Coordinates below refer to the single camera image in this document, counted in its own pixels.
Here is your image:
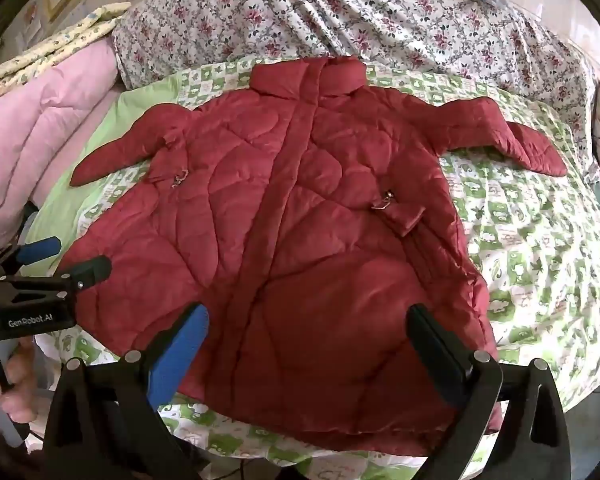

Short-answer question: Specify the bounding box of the green checked printed bed sheet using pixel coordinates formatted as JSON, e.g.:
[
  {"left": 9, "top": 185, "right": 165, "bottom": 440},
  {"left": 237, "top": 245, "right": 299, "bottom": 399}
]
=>
[{"left": 27, "top": 57, "right": 600, "bottom": 480}]

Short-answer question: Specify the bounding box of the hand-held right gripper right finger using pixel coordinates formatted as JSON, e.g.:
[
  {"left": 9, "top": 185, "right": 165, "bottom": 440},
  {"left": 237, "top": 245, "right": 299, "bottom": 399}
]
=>
[{"left": 406, "top": 304, "right": 574, "bottom": 480}]

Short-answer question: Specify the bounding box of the person's left hand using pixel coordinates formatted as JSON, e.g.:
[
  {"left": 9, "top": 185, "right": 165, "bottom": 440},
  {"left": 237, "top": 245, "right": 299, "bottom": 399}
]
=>
[{"left": 0, "top": 336, "right": 37, "bottom": 428}]

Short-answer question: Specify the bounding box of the pink blanket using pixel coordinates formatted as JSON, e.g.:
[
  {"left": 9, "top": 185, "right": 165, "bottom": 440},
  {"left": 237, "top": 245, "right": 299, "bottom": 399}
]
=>
[{"left": 0, "top": 40, "right": 131, "bottom": 251}]

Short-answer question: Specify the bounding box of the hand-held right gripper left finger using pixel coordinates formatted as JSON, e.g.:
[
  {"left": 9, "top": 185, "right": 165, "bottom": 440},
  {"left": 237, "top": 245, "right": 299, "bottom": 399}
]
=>
[{"left": 42, "top": 303, "right": 211, "bottom": 480}]

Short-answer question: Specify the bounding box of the red quilted jacket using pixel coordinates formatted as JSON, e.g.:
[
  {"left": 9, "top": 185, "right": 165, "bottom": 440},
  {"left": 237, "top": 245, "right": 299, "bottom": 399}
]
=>
[{"left": 60, "top": 56, "right": 568, "bottom": 453}]

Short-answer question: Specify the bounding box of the rose floral quilt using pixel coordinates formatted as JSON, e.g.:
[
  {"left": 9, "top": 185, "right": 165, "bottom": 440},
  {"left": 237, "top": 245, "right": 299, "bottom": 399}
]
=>
[{"left": 111, "top": 0, "right": 600, "bottom": 183}]

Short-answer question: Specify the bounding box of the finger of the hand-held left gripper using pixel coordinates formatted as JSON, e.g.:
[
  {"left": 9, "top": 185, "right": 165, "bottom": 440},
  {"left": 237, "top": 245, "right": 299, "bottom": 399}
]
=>
[
  {"left": 2, "top": 255, "right": 113, "bottom": 306},
  {"left": 0, "top": 237, "right": 62, "bottom": 275}
]

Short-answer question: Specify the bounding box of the yellow floral blanket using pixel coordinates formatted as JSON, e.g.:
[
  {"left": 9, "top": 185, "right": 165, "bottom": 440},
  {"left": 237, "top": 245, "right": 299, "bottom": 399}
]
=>
[{"left": 0, "top": 1, "right": 132, "bottom": 96}]

